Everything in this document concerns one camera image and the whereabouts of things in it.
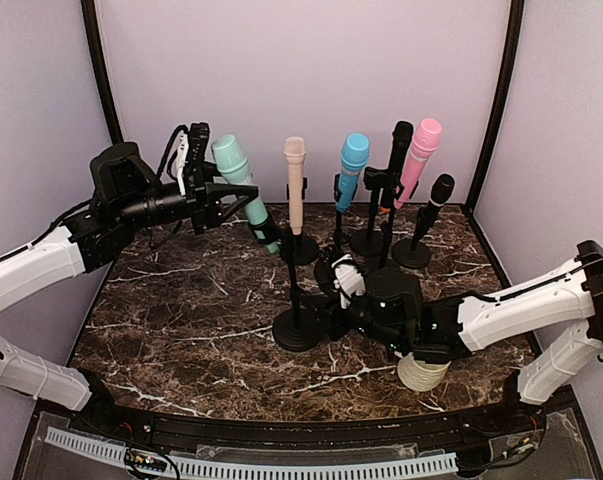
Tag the mint green microphone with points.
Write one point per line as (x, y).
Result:
(232, 164)

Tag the black corner post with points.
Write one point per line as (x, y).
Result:
(99, 67)
(506, 69)

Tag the pink microphone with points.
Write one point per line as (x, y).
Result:
(425, 142)

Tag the black stand of small microphone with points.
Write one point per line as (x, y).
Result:
(413, 253)

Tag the black left corner post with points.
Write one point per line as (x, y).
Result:
(99, 67)

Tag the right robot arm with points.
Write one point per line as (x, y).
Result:
(387, 306)

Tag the small black microphone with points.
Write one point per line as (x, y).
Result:
(441, 192)

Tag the black stand of blue microphone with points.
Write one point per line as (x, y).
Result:
(336, 250)

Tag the black stand of pink microphone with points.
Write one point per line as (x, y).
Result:
(367, 242)

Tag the cream ribbed mug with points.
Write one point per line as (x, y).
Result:
(420, 376)

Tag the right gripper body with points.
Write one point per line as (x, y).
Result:
(338, 329)

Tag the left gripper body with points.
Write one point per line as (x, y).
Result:
(198, 200)

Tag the black stand of beige microphone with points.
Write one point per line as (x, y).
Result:
(305, 247)

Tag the black stand of green microphone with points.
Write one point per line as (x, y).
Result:
(296, 329)

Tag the black front rail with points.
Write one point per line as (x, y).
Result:
(464, 430)

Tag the blue microphone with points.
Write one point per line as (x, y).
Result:
(354, 157)

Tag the beige microphone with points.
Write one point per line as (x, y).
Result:
(294, 151)

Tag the black right corner post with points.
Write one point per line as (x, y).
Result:
(506, 69)

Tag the tall black microphone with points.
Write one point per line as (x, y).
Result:
(402, 136)

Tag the black stand of tall microphone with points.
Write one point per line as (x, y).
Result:
(378, 180)

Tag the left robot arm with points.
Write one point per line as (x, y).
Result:
(128, 197)

